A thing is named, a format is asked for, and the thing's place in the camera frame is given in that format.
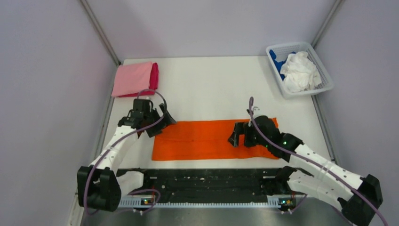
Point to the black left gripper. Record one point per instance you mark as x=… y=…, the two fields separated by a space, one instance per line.
x=154 y=131

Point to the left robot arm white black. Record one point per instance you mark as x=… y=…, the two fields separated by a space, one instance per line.
x=99 y=187

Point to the pink folded t shirt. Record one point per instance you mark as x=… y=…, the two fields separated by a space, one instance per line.
x=131 y=79

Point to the white plastic basket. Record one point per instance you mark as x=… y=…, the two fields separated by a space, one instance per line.
x=282 y=51

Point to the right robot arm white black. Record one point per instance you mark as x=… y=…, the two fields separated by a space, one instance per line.
x=356 y=197

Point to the crimson folded t shirt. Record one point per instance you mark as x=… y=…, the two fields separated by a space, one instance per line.
x=153 y=82

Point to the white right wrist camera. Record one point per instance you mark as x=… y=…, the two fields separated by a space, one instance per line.
x=254 y=112

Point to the white slotted cable duct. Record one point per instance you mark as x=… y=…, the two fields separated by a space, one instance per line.
x=138 y=202

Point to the orange t shirt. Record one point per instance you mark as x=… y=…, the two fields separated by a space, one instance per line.
x=203 y=140

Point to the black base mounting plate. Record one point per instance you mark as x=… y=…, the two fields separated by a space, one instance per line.
x=216 y=185

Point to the white crumpled t shirt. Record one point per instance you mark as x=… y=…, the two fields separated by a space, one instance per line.
x=300 y=73

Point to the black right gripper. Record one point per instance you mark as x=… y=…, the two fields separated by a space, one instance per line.
x=239 y=129

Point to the blue t shirt in basket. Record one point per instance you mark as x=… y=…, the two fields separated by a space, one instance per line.
x=278 y=64

